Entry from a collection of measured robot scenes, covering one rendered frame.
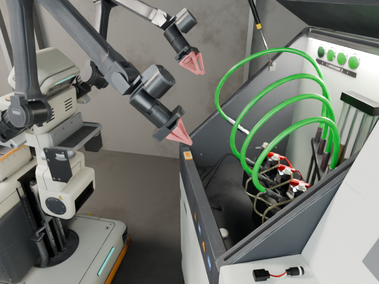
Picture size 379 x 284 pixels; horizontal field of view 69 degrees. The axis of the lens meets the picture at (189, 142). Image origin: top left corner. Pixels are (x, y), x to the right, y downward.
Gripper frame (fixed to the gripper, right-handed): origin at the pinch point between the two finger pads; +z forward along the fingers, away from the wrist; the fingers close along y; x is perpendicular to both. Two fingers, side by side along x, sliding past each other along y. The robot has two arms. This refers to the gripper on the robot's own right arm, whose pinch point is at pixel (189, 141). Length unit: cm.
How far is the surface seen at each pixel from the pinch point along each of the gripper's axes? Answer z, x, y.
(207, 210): 22.2, 1.1, -14.5
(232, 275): 24.7, -24.3, -8.1
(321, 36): 17, 42, 48
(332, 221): 31.2, -19.0, 17.1
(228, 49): 20, 177, 11
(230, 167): 39, 45, -15
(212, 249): 23.4, -14.6, -13.6
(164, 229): 67, 83, -103
